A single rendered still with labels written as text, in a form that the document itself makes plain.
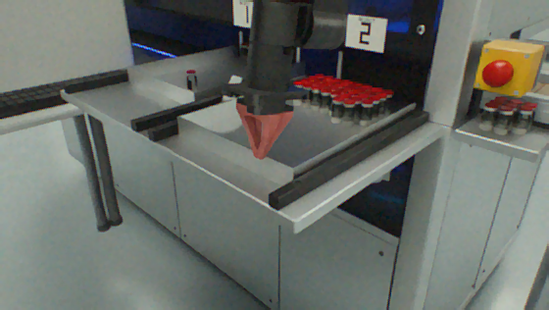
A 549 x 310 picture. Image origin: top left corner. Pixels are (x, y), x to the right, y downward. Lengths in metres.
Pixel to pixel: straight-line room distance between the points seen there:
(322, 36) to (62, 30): 0.94
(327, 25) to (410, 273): 0.62
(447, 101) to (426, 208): 0.22
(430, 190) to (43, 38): 1.07
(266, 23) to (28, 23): 0.91
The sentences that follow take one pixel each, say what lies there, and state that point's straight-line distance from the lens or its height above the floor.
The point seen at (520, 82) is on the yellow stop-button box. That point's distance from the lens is 0.75.
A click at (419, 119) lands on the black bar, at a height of 0.90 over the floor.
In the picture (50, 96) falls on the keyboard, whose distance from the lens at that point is 1.19.
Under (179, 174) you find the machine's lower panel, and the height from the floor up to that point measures 0.42.
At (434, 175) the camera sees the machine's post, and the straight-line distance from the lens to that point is 0.85.
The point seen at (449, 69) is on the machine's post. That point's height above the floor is 0.98.
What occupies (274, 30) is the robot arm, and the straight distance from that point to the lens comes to 0.51.
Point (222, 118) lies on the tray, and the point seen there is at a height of 0.89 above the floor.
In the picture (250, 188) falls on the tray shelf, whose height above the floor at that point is 0.88.
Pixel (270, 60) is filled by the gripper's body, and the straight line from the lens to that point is 0.51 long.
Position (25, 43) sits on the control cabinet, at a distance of 1.33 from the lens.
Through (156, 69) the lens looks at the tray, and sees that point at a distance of 1.08.
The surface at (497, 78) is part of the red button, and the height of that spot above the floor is 0.99.
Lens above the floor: 1.18
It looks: 27 degrees down
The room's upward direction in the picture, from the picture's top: straight up
